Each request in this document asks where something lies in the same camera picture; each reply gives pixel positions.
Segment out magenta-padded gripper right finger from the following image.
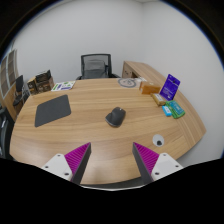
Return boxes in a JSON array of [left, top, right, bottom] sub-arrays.
[[132, 142, 184, 185]]

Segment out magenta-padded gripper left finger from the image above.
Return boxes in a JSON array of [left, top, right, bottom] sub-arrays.
[[40, 142, 92, 185]]

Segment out black computer mouse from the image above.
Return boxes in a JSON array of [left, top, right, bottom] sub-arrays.
[[104, 106, 127, 128]]

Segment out dark grey mouse pad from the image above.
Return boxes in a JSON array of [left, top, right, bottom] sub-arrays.
[[34, 94, 72, 128]]

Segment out small blue pack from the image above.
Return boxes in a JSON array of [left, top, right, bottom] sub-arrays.
[[161, 105, 173, 117]]

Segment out green pack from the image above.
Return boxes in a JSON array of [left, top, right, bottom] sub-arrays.
[[165, 100, 186, 120]]

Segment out small yellow-brown box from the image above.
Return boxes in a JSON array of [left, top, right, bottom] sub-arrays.
[[150, 92, 167, 107]]

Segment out orange cardboard box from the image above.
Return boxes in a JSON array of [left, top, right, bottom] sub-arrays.
[[139, 81, 162, 95]]

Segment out white sheet with coloured stickers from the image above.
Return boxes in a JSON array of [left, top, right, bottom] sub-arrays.
[[50, 80, 76, 92]]

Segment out purple retail card package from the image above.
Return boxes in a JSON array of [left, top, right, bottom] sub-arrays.
[[159, 73, 181, 102]]

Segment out black padded office chair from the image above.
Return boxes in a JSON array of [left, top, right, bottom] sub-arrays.
[[0, 106, 16, 159]]

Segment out wide brown coffee box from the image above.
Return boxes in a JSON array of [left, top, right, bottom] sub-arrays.
[[35, 77, 55, 94]]

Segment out tall brown coffee box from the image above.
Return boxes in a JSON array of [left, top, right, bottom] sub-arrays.
[[27, 78, 38, 95]]

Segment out black coffee box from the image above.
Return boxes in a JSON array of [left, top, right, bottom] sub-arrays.
[[34, 69, 53, 84]]

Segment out small black visitor chair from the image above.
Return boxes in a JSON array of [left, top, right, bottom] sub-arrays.
[[12, 74, 31, 108]]

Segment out wooden side desk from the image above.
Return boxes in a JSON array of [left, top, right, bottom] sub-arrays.
[[121, 60, 169, 85]]

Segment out grey backpack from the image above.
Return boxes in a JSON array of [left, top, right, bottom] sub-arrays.
[[83, 59, 108, 79]]

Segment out black mesh office chair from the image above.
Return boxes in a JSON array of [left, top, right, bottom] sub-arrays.
[[75, 53, 120, 81]]

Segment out wooden shelf unit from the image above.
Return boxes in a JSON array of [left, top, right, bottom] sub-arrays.
[[0, 49, 19, 121]]

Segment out round grey cable grommet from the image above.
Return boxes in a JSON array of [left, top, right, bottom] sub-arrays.
[[152, 133, 165, 147]]

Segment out white sheet with grey ring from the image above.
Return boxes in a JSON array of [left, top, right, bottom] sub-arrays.
[[117, 77, 143, 89]]

